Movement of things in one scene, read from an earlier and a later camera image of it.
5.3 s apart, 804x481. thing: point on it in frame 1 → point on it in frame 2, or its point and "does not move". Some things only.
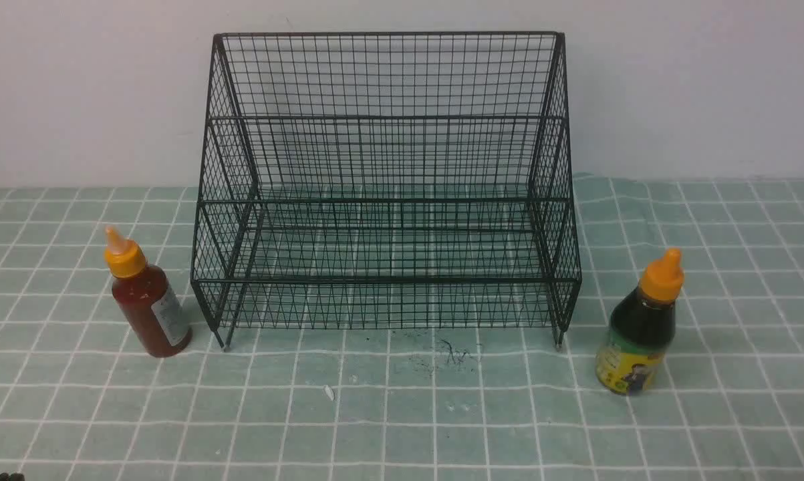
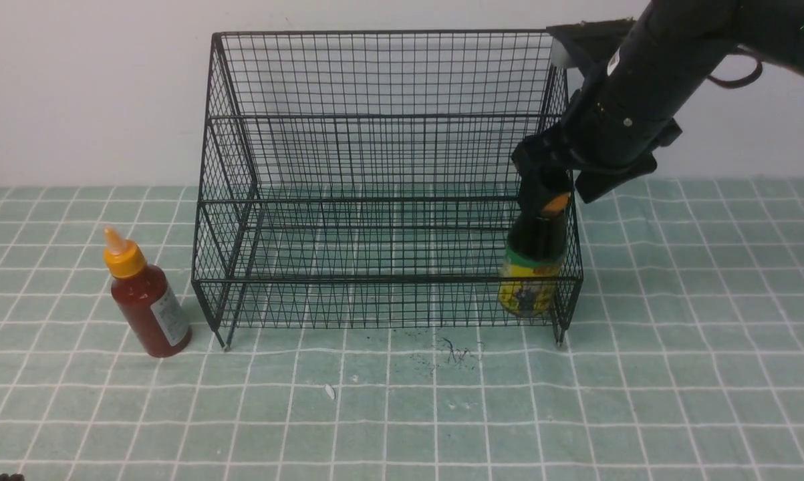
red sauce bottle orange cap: x=148 y=298 does not move
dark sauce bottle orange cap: x=641 y=328 → x=556 y=203
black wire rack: x=387 y=180 does not move
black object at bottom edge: x=13 y=477 does not move
